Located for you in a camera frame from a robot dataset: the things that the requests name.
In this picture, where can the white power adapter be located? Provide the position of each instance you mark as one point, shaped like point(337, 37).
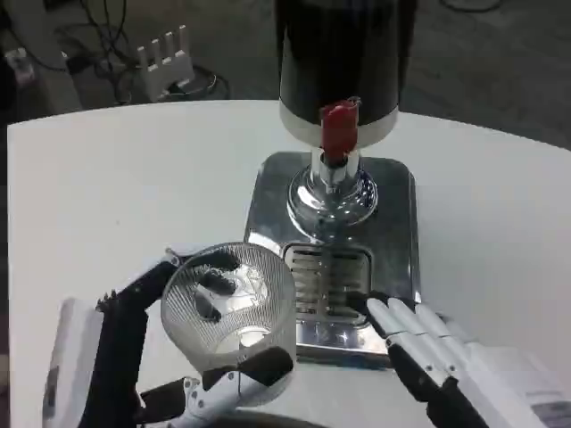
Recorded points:
point(19, 62)

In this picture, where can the white plastic slotted rack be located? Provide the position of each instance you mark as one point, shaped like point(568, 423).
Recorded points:
point(167, 67)

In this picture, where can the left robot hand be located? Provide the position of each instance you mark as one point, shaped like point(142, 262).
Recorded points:
point(118, 339)

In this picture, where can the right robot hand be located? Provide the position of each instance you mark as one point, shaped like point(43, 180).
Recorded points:
point(464, 379)

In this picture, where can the steel drip tray grid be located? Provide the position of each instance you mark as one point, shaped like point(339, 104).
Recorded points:
point(328, 276)

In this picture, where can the clear ribbed glass cup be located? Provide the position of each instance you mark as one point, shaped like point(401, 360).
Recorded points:
point(250, 307)

